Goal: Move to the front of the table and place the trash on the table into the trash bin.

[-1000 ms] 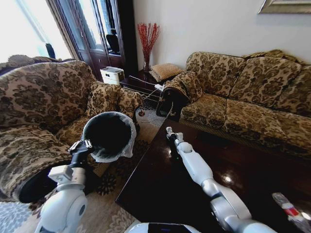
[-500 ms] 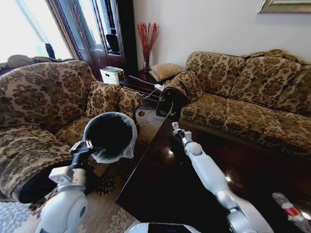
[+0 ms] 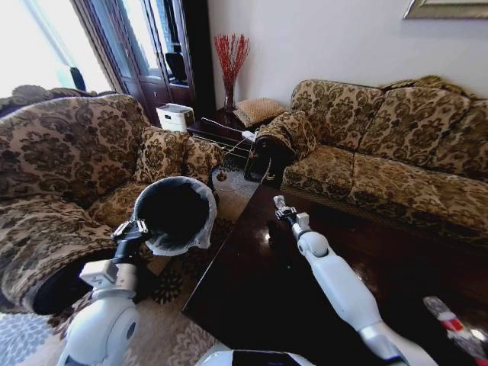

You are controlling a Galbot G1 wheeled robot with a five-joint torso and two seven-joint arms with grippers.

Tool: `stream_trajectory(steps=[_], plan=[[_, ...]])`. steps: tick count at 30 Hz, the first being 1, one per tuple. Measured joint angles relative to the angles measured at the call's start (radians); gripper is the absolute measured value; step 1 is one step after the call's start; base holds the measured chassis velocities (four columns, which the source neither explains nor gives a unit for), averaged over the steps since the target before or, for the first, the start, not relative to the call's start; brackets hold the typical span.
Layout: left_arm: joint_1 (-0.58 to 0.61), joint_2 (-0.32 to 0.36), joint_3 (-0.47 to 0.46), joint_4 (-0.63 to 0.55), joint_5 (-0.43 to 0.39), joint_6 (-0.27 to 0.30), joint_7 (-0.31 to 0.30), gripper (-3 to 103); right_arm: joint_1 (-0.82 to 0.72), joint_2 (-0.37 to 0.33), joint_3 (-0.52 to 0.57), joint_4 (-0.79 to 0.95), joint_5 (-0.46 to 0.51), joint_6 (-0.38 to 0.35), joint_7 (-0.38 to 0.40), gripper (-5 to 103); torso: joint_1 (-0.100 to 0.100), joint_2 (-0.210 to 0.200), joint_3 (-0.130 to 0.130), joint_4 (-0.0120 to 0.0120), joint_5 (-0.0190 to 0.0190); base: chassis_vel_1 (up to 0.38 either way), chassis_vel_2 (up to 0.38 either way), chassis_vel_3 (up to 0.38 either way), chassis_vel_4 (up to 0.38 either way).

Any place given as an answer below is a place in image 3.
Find black trash bin white liner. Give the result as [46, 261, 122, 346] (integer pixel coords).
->
[133, 175, 219, 257]

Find floral brown throw cushion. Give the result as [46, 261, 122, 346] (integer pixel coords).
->
[133, 127, 192, 188]

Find floral brown armchair sofa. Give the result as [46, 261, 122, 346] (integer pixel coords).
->
[0, 85, 226, 316]

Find dark wooden coffee table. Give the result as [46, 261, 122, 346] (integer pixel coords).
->
[181, 183, 488, 366]

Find dark wooden side table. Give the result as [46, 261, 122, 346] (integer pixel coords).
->
[186, 107, 261, 161]

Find golden woven cushion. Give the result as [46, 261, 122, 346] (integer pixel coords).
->
[232, 98, 287, 127]

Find floral brown long sofa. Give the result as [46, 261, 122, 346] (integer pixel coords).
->
[254, 78, 488, 245]

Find white storage box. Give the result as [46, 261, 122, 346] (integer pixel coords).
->
[155, 103, 192, 133]

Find white robot front shell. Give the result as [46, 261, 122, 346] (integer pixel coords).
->
[194, 340, 319, 366]

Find red branches in glass vase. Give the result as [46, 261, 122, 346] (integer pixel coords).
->
[213, 33, 252, 112]

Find dark tall vase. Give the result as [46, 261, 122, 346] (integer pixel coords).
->
[68, 66, 88, 93]

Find dark wooden glass cabinet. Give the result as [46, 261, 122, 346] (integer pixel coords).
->
[72, 0, 214, 127]

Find olive fringed throw blanket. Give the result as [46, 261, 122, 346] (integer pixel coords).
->
[380, 75, 480, 101]

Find red silver snack wrapper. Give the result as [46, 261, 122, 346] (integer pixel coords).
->
[422, 295, 488, 364]

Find white cable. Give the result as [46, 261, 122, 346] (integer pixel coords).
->
[201, 116, 261, 158]

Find silver picture frame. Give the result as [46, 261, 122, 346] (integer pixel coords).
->
[402, 0, 488, 20]

